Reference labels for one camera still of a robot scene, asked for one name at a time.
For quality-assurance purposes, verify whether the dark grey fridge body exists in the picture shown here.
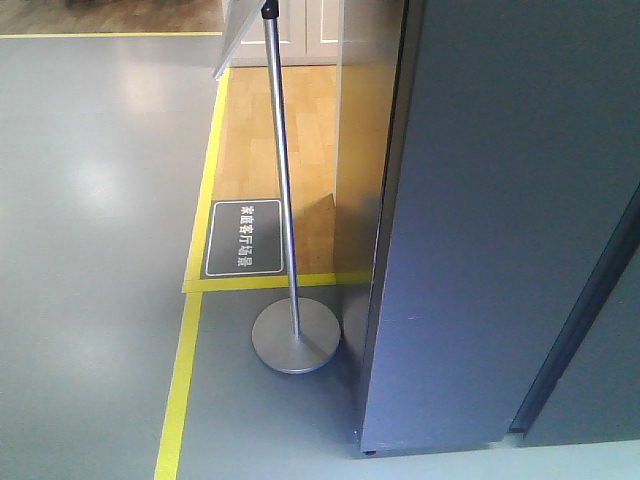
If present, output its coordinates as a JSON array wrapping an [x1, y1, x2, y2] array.
[[510, 195, 639, 447]]

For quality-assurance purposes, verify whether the dark floor sign sticker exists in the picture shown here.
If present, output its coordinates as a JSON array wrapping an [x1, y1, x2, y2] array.
[[201, 199, 285, 278]]

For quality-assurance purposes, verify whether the white double door wardrobe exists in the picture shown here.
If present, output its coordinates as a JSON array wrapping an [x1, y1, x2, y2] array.
[[231, 0, 343, 67]]

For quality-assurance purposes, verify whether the silver sign stand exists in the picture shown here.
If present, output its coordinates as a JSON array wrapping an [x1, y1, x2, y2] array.
[[214, 1, 342, 375]]

